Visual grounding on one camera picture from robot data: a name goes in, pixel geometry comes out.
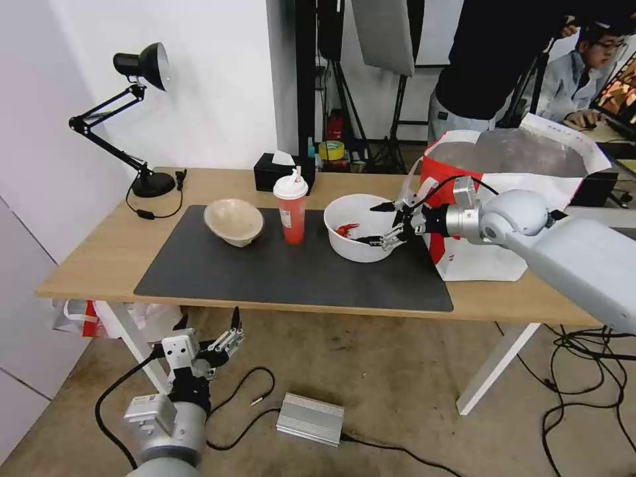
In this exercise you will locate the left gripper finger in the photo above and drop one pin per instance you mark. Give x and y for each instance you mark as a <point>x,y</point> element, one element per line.
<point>180,326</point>
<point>227,340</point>

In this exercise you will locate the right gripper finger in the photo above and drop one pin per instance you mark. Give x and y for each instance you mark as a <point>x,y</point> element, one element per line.
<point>385,206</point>
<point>390,239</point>

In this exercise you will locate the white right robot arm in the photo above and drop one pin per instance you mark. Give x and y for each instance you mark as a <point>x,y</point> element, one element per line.
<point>571,248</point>

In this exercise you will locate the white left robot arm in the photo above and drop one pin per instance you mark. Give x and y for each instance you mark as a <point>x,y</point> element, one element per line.
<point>174,439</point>

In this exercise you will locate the white pink plastic bag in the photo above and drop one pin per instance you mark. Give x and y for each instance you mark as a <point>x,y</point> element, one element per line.
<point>149,315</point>

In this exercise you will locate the white red takeout bag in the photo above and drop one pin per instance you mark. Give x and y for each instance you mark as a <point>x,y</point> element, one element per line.
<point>482,256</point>

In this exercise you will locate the red white plastic bag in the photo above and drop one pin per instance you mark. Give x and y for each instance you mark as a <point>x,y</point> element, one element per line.
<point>74,318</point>

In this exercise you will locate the white plastic bowl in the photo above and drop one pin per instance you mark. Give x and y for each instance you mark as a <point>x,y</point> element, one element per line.
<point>348,248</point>

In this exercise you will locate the red crayfish shell scrap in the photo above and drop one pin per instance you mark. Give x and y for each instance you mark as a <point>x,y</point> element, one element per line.
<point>345,229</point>

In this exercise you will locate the white table leg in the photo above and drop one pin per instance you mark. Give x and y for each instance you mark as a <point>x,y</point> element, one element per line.
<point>492,370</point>
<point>131,343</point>

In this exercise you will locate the yellow tape roll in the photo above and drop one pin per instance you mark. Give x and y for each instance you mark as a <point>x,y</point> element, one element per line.
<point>332,150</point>

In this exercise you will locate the black light stand tripod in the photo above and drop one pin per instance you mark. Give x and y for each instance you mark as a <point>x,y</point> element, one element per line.
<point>348,109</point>
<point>397,124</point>

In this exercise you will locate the red drink cup white lid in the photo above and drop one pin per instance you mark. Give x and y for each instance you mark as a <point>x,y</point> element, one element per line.
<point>293,218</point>

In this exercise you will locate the black desk mat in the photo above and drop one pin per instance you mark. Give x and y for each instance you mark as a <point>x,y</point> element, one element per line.
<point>298,278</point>

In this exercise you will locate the white tissue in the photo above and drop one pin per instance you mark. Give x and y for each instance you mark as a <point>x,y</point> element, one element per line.
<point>283,158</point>

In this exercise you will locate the silver power supply box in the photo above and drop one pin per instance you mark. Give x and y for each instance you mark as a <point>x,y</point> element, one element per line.
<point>310,418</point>

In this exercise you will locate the beige crumpled paper bowl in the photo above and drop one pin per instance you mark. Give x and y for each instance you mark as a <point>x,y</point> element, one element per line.
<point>233,218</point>

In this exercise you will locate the black tissue box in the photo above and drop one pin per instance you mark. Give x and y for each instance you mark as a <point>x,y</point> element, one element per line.
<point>268,175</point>

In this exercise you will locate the black desk lamp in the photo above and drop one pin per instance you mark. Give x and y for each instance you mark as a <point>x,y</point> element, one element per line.
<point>149,185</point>

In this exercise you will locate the person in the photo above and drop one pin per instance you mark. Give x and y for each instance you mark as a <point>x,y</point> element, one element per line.
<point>566,84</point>
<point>477,59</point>

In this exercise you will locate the white softbox panel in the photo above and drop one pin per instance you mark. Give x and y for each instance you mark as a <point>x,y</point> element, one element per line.
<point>385,35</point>

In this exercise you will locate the computer monitor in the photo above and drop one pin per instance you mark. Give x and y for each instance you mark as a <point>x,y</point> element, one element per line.
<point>618,94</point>

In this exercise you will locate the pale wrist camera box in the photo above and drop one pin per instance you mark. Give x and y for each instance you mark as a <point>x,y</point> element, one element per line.
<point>179,352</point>

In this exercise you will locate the black metal frame post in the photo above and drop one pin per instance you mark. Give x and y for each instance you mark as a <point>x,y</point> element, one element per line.
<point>306,74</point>

